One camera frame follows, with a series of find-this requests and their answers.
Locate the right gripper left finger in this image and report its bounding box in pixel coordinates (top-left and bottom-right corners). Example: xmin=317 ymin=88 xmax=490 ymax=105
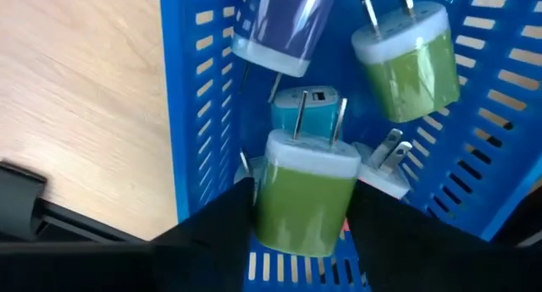
xmin=0 ymin=176 xmax=256 ymax=292

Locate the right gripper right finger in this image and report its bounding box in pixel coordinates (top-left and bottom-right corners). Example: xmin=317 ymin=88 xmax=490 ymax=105
xmin=345 ymin=179 xmax=542 ymax=292

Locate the pink white USB charger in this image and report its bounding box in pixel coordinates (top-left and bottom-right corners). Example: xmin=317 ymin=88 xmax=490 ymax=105
xmin=353 ymin=128 xmax=414 ymax=200

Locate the green white USB charger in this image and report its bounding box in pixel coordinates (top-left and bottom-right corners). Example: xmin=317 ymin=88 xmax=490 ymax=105
xmin=350 ymin=0 xmax=462 ymax=124
xmin=252 ymin=91 xmax=363 ymax=258

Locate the blue plastic basket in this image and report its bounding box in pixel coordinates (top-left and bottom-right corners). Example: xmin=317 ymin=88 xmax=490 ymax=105
xmin=158 ymin=0 xmax=542 ymax=292

